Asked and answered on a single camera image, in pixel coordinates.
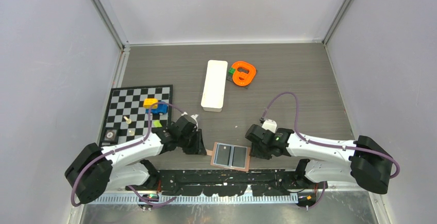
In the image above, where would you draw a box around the green rectangular block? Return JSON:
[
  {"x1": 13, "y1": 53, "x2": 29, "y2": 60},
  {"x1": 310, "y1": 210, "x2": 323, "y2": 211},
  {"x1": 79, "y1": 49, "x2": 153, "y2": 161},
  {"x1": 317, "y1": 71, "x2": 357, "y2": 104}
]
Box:
[{"x1": 152, "y1": 120, "x2": 162, "y2": 128}]

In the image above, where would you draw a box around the white plastic tray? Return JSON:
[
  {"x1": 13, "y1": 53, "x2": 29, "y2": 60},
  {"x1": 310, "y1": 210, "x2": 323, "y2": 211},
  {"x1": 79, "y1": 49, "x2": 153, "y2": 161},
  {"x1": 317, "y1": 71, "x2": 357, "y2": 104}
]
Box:
[{"x1": 200, "y1": 60, "x2": 228, "y2": 112}]

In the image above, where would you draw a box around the black white chessboard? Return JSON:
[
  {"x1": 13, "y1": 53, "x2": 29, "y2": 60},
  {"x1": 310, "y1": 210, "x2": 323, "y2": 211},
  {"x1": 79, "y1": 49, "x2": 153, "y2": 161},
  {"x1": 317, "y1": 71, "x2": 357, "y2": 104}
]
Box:
[{"x1": 98, "y1": 84, "x2": 173, "y2": 146}]

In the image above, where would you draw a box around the orange plastic ring toy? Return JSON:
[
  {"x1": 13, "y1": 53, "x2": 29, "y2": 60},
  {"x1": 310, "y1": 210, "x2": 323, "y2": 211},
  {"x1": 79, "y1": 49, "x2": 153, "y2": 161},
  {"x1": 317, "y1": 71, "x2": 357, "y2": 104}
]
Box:
[{"x1": 231, "y1": 61, "x2": 257, "y2": 88}]

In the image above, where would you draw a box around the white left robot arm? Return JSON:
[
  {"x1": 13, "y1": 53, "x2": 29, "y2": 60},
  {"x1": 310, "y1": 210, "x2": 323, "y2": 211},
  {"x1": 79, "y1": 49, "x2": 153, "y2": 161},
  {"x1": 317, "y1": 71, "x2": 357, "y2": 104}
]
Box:
[{"x1": 64, "y1": 113, "x2": 206, "y2": 206}]

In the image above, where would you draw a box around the brown leather card holder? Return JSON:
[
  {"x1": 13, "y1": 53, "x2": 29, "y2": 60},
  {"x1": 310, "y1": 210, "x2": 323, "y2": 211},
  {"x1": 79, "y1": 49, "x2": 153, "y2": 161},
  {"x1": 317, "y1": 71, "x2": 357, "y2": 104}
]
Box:
[{"x1": 207, "y1": 142, "x2": 250, "y2": 172}]

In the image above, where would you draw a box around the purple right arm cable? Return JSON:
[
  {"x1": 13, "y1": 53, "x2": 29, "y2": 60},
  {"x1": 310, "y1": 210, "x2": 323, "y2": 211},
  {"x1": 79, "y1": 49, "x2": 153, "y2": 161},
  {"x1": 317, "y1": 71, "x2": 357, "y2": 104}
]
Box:
[{"x1": 261, "y1": 92, "x2": 401, "y2": 179}]

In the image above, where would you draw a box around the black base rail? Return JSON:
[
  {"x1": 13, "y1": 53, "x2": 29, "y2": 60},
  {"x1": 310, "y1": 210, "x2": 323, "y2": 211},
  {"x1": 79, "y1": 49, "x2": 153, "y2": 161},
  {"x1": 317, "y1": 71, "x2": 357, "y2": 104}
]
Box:
[{"x1": 133, "y1": 169, "x2": 323, "y2": 197}]

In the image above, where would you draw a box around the blue toy car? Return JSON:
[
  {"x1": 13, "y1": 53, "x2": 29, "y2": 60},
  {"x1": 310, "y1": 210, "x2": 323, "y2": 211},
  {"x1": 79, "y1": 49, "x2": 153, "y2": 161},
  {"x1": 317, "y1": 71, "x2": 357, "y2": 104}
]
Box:
[{"x1": 146, "y1": 102, "x2": 169, "y2": 115}]

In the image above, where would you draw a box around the yellow toy brick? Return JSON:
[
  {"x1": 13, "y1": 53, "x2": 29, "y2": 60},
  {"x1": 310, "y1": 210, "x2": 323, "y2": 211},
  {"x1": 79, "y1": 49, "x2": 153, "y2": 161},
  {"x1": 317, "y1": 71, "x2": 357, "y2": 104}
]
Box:
[{"x1": 143, "y1": 98, "x2": 159, "y2": 109}]

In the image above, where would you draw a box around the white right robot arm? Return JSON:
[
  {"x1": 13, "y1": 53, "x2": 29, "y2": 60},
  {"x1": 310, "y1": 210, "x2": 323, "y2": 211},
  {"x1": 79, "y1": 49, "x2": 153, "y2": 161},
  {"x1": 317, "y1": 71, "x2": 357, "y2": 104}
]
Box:
[{"x1": 245, "y1": 124, "x2": 394, "y2": 195}]

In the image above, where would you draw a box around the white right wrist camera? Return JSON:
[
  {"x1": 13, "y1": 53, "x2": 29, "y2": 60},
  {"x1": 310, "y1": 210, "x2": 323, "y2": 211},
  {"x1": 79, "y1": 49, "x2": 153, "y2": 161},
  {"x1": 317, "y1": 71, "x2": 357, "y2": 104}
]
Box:
[{"x1": 260, "y1": 118, "x2": 277, "y2": 133}]

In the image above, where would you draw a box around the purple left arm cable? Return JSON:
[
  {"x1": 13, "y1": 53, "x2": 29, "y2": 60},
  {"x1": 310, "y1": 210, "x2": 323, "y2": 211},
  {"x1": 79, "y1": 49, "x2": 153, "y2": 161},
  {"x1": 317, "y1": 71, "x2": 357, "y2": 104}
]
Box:
[{"x1": 71, "y1": 102, "x2": 200, "y2": 208}]

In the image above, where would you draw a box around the black credit card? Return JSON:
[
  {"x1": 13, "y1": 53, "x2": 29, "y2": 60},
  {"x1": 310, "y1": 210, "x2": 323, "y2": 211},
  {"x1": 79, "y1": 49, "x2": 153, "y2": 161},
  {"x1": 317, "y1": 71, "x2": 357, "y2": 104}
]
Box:
[
  {"x1": 214, "y1": 144, "x2": 232, "y2": 166},
  {"x1": 231, "y1": 146, "x2": 247, "y2": 168}
]

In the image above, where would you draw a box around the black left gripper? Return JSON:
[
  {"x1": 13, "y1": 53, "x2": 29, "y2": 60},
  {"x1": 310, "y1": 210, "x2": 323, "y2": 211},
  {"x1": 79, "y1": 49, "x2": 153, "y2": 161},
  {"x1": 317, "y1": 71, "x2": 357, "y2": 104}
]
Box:
[{"x1": 178, "y1": 128, "x2": 206, "y2": 155}]

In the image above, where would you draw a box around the cream chess pawn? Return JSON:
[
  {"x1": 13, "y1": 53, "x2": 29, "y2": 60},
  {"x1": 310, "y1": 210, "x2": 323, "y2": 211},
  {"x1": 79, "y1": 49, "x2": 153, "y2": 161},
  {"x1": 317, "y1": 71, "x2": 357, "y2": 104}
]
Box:
[{"x1": 123, "y1": 116, "x2": 132, "y2": 124}]

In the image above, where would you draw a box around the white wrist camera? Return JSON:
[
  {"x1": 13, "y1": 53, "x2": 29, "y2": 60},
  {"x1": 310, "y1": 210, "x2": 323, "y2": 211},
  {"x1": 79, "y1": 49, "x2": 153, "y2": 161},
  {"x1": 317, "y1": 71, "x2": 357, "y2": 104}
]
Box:
[
  {"x1": 181, "y1": 112, "x2": 198, "y2": 128},
  {"x1": 260, "y1": 118, "x2": 277, "y2": 133}
]

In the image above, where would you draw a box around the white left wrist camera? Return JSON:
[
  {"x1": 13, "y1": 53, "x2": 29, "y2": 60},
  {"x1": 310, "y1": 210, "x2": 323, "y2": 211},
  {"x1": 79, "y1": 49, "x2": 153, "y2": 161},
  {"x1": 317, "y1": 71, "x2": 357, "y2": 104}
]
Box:
[{"x1": 181, "y1": 112, "x2": 198, "y2": 128}]

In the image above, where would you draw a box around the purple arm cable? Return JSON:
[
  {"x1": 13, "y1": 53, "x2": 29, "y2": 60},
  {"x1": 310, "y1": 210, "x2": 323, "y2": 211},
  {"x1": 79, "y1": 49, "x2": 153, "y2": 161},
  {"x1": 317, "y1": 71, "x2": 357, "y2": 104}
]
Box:
[
  {"x1": 261, "y1": 92, "x2": 401, "y2": 179},
  {"x1": 71, "y1": 102, "x2": 200, "y2": 208}
]

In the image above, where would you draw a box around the green small cube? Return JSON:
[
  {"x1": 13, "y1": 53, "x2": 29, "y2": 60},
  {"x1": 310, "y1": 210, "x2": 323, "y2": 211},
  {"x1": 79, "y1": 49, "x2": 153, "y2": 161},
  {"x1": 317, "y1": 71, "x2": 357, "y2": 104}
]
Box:
[{"x1": 228, "y1": 67, "x2": 236, "y2": 75}]

